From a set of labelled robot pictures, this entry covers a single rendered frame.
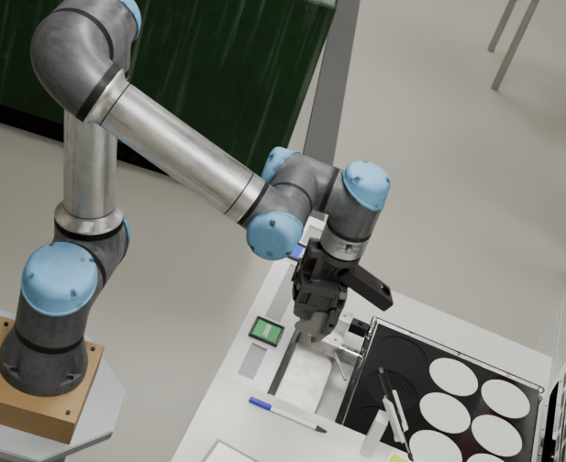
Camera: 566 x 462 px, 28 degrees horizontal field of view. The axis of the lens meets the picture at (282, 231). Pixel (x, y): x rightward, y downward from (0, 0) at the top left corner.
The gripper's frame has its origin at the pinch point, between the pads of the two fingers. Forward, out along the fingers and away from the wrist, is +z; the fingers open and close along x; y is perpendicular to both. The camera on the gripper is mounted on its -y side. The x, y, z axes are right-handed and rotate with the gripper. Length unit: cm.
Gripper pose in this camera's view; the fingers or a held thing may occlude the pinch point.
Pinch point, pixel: (318, 336)
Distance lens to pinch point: 198.7
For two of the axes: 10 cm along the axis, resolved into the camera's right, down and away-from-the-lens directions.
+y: -9.6, -1.7, -2.1
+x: 0.5, 6.3, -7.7
